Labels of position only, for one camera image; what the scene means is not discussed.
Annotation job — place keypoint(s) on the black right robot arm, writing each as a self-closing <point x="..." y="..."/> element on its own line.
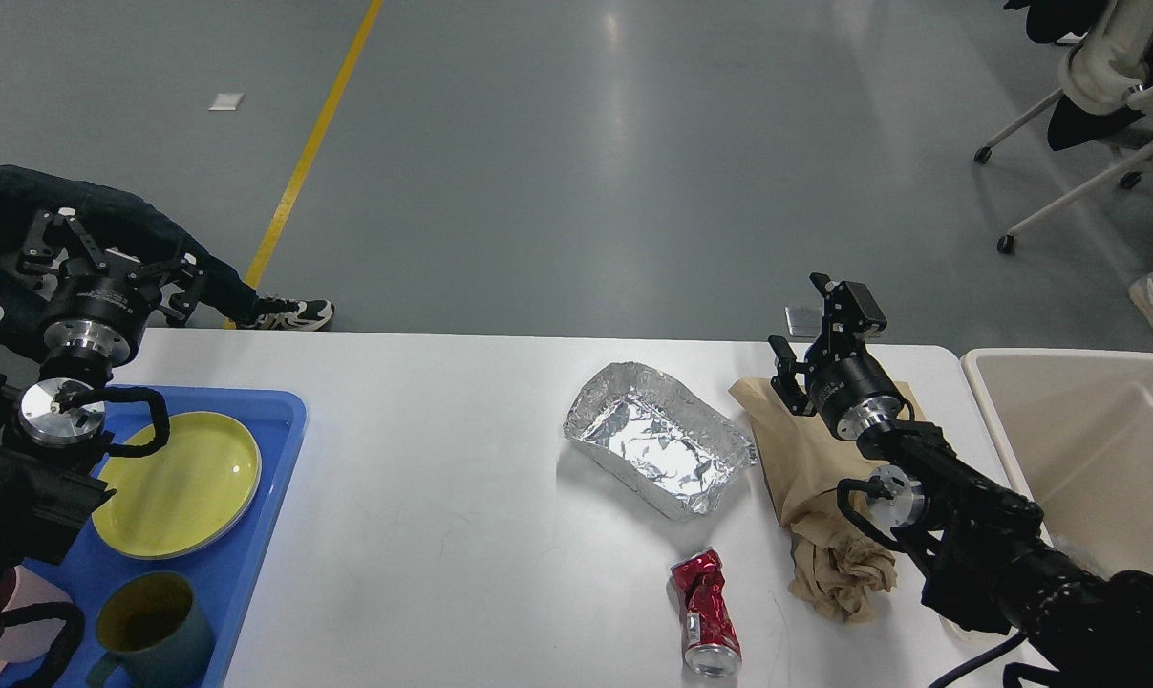
<point x="978" y="544"/>

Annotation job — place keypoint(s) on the dark teal mug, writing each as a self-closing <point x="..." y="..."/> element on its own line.
<point x="153" y="629"/>

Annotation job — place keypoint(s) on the white office chair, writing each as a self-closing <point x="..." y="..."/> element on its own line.
<point x="1103" y="74"/>

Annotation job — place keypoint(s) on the aluminium foil tray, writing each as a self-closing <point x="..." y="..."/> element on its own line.
<point x="654" y="435"/>

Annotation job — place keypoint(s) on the crumpled brown paper bag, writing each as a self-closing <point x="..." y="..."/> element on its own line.
<point x="836" y="567"/>

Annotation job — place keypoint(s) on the crushed red soda can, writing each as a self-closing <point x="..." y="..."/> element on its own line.
<point x="710" y="646"/>

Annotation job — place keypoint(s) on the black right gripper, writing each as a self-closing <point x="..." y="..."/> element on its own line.
<point x="845" y="385"/>

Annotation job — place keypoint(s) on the blue plastic tray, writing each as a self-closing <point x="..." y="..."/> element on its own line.
<point x="223" y="574"/>

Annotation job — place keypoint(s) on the metal floor plate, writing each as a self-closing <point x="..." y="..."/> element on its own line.
<point x="804" y="323"/>

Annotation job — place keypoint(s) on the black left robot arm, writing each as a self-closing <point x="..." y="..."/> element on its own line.
<point x="54" y="433"/>

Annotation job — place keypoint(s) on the yellow plastic plate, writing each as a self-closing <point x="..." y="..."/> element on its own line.
<point x="186" y="495"/>

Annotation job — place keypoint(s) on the seated person in jeans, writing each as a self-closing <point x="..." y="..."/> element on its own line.
<point x="124" y="221"/>

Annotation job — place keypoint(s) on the beige plastic bin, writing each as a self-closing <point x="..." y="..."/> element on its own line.
<point x="1074" y="432"/>

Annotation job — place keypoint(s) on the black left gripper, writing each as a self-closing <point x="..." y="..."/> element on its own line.
<point x="95" y="321"/>

